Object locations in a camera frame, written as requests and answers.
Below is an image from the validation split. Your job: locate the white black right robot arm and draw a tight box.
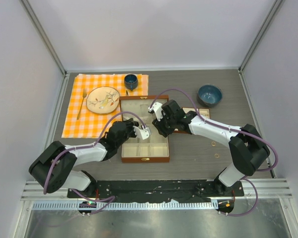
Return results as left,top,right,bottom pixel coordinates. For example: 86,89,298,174
149,100,270,196

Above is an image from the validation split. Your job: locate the brown jewelry box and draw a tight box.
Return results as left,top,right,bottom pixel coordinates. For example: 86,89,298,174
120,96,170,163

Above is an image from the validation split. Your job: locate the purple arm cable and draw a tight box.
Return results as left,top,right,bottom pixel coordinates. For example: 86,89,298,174
43,112,146,216
149,88,279,216

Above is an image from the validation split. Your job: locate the orange white checkered cloth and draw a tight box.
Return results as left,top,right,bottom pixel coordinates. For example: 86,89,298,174
62,73,149,138

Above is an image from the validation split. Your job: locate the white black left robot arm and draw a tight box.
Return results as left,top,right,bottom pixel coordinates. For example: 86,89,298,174
29,119,139,198

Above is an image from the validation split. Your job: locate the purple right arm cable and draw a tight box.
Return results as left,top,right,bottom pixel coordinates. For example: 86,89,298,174
149,88,279,216

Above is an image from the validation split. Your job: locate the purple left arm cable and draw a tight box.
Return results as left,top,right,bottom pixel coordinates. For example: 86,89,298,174
43,112,146,216

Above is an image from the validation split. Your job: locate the small dark blue cup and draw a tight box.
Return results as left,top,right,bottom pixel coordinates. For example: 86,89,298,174
124,74,138,91

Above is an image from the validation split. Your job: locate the brown jewelry tray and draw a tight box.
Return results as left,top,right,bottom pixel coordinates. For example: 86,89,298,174
174,107,210,134

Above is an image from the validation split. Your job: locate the blue ceramic bowl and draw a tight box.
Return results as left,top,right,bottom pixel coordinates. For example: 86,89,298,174
197,84,223,108

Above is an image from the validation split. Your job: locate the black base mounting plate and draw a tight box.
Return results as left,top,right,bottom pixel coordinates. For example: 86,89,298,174
80,179,244,203

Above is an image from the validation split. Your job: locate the beige floral ceramic plate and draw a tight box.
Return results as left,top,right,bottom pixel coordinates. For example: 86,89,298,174
86,86,120,114

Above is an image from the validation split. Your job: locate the white slotted cable duct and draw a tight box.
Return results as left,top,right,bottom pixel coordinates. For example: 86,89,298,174
32,200,218,211

